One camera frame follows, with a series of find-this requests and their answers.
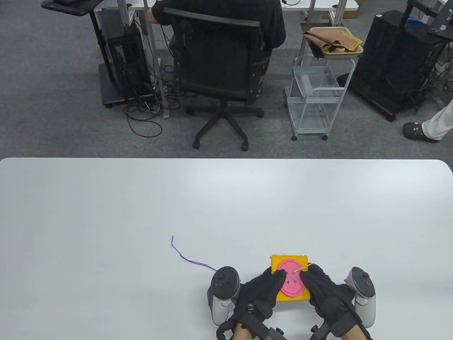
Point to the pink felt button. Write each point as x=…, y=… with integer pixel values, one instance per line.
x=292, y=285

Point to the black equipment rack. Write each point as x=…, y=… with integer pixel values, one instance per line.
x=424, y=9

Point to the brown cloth pieces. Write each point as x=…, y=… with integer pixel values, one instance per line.
x=329, y=37

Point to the person's right hand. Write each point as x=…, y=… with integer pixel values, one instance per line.
x=329, y=301

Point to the brown cardboard box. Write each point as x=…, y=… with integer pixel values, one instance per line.
x=350, y=15

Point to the person's right forearm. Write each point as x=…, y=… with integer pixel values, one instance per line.
x=354, y=334

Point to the purple thread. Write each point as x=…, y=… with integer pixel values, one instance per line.
x=193, y=262

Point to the beige plastic tray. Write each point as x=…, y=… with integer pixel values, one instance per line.
x=354, y=53

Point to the black computer tower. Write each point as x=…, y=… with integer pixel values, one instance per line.
x=127, y=56

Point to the white desk with metal legs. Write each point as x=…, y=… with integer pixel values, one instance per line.
x=318, y=4

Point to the dark brown small table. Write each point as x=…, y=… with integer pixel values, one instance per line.
x=305, y=27

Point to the green plastic needle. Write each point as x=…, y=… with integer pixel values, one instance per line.
x=302, y=268

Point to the person's left hand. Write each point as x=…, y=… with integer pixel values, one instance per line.
x=258, y=294

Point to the person's left forearm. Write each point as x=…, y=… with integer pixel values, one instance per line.
x=242, y=333

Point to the black equipment cabinet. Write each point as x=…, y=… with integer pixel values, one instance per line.
x=389, y=53

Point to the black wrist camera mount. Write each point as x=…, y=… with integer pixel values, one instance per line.
x=269, y=331
x=320, y=333

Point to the black mesh office chair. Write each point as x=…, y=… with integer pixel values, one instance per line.
x=219, y=60

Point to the yellow felt square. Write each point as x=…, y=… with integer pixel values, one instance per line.
x=276, y=260

